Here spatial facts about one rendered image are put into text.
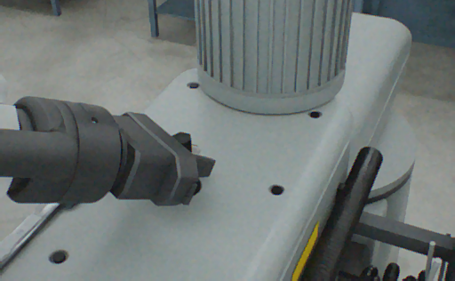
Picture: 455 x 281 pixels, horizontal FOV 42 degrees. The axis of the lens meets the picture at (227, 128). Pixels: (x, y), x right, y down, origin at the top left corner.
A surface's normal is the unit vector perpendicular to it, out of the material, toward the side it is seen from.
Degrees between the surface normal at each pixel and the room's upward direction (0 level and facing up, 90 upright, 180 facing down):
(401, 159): 0
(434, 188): 0
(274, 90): 90
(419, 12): 90
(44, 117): 27
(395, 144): 0
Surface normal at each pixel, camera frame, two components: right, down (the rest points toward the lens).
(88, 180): 0.61, 0.48
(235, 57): -0.55, 0.50
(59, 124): 0.66, -0.49
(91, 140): 0.72, -0.22
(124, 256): -0.01, -0.81
